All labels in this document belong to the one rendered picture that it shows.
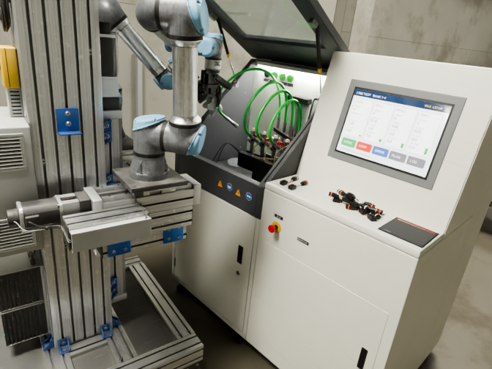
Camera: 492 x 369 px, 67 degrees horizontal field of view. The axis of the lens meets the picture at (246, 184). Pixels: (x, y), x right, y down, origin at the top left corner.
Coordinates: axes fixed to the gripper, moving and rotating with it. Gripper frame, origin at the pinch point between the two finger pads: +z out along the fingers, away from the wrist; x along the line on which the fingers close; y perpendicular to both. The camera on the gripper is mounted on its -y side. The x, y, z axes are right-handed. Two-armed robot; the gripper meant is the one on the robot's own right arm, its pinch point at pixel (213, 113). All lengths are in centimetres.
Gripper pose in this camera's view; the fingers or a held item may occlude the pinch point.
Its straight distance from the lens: 182.1
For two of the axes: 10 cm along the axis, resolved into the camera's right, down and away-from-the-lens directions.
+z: -1.0, 9.3, 3.7
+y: -7.2, 1.9, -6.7
